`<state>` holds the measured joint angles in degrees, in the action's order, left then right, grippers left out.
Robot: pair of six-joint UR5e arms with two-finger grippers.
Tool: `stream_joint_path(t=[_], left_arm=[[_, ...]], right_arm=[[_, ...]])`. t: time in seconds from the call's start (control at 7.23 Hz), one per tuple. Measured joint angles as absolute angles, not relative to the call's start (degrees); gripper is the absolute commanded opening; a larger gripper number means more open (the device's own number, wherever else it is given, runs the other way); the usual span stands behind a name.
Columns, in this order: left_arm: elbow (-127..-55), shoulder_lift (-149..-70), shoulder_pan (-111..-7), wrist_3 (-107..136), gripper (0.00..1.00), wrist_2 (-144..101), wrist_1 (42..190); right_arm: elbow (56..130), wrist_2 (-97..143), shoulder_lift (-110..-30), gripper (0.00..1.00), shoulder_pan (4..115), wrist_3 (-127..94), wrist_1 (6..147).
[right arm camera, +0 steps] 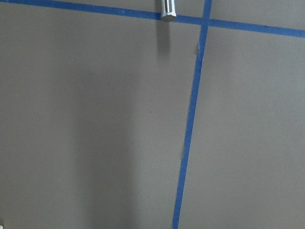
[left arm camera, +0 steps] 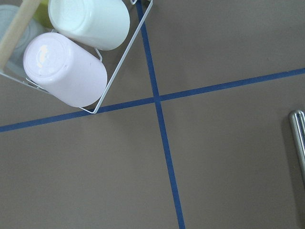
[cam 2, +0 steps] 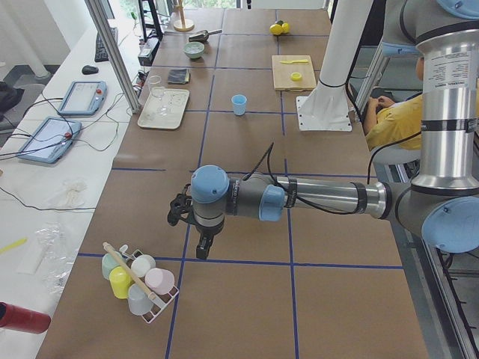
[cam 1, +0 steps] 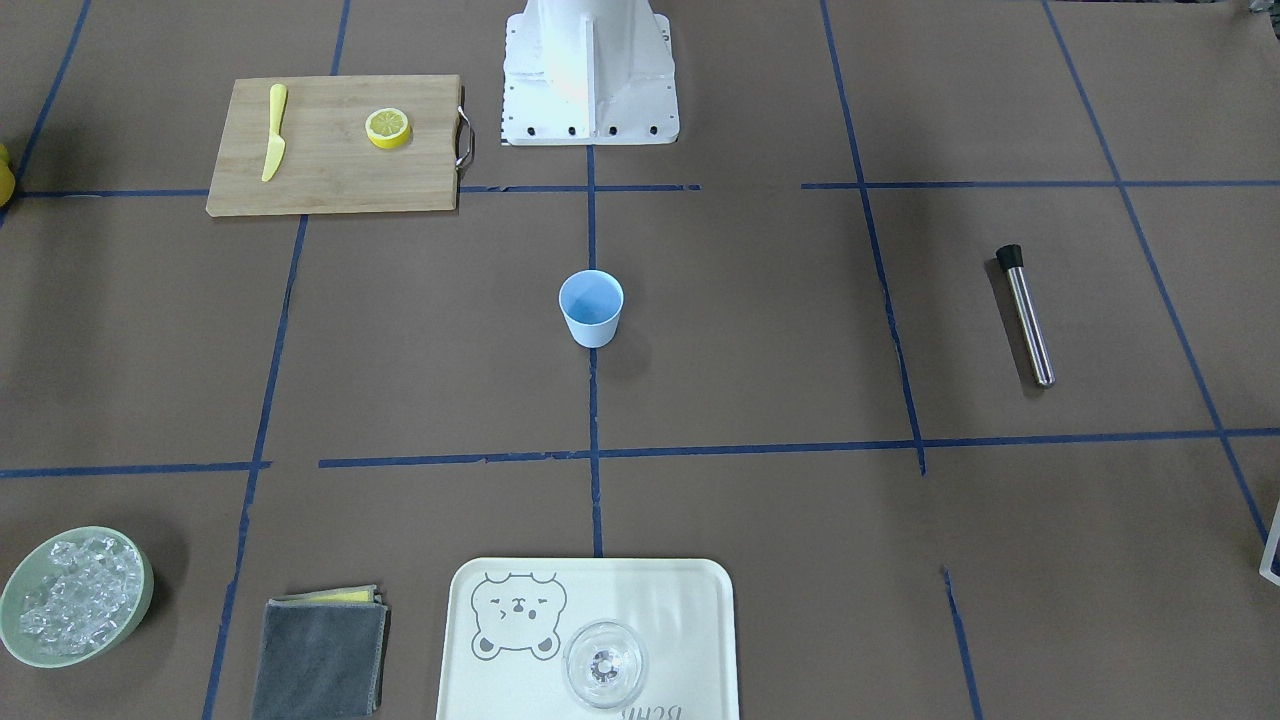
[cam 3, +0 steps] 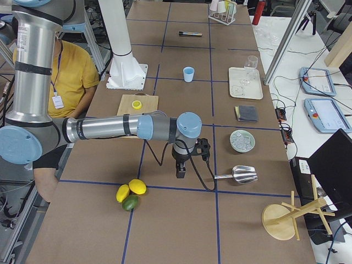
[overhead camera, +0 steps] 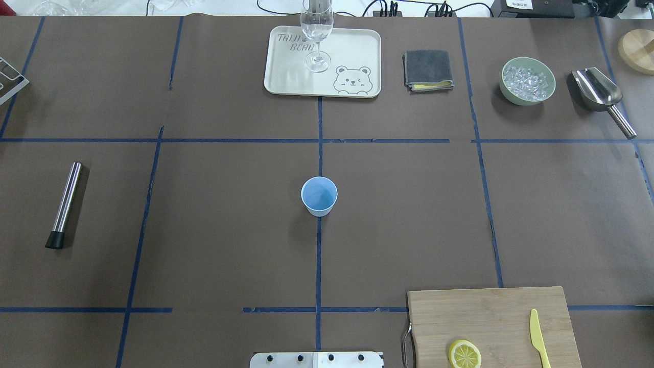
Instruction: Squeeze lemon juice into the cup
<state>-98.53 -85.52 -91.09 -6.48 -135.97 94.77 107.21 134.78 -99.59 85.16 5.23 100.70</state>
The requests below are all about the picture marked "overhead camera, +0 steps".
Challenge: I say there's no steel ice scoop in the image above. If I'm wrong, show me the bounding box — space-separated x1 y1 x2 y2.
571 67 637 140

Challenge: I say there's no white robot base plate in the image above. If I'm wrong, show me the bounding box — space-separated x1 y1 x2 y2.
249 351 385 367

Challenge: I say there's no cream bear serving tray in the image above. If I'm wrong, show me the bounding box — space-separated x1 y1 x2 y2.
264 26 382 98

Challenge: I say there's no white wire cup rack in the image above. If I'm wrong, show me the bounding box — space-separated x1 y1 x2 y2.
0 58 30 105

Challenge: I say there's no bamboo cutting board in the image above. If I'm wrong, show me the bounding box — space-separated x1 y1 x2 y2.
402 286 581 367

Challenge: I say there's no lemon slice on board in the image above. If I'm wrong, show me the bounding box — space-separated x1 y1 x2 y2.
448 339 482 368

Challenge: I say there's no green bowl of ice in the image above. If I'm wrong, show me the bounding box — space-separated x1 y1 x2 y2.
499 57 556 106

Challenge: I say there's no folded grey cloth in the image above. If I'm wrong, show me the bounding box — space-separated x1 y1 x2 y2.
403 50 455 93

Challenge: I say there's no yellow plastic knife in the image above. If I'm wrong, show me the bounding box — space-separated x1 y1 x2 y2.
529 308 551 368

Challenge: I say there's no light blue paper cup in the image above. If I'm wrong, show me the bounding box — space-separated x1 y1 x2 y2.
300 176 338 217

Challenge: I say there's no wooden cup tree stand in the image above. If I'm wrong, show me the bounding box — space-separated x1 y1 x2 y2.
618 29 653 75

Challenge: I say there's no clear wine glass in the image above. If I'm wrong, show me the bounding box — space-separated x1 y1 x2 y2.
300 1 334 73

